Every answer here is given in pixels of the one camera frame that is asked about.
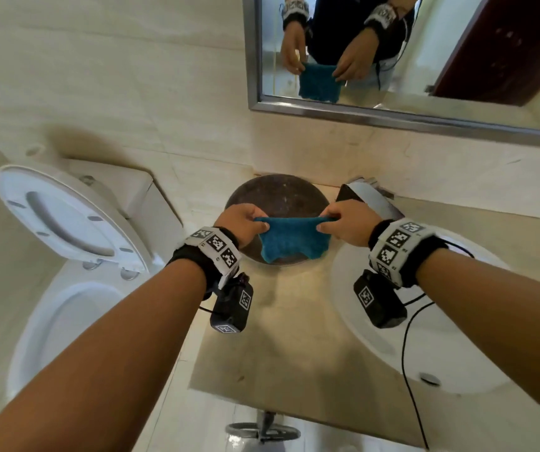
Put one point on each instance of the round dark brown tray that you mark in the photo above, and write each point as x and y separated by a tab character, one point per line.
279	192

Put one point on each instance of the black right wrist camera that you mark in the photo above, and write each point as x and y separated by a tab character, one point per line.
378	298

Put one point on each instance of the person's left forearm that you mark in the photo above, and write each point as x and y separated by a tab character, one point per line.
86	362

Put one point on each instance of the steel framed mirror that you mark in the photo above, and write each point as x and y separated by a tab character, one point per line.
392	112

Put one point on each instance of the marker wristband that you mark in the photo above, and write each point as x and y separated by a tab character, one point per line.
211	251
401	249

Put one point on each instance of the left marker wristband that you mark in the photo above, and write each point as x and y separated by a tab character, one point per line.
211	251

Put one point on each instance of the teal cleaning cloth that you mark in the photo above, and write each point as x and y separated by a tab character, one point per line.
293	240

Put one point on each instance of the person's right forearm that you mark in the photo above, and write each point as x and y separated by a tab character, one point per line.
510	324

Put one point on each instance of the chrome flush button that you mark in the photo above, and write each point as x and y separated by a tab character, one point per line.
87	180

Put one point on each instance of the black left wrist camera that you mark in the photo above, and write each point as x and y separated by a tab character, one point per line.
232	305

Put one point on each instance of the chrome overflow cap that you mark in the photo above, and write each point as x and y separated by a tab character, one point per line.
430	378

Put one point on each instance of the person's right hand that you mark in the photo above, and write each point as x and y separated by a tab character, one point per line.
354	223

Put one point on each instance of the chrome faucet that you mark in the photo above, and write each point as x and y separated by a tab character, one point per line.
368	197

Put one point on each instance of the beige marble sink countertop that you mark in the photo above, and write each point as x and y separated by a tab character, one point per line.
288	343

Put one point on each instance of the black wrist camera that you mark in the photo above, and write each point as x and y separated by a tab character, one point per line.
232	305
378	298

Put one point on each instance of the white toilet seat lid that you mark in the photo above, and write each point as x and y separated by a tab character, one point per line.
63	216

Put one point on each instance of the right marker wristband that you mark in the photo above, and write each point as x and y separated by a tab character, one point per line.
401	249

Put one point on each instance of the white toilet tank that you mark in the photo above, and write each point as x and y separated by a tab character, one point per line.
147	207

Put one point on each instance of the person's left hand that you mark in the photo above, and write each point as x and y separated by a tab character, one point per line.
241	225

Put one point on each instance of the white ceramic sink basin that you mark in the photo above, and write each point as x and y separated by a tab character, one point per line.
439	334

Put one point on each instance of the white toilet bowl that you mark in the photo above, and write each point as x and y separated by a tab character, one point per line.
53	320

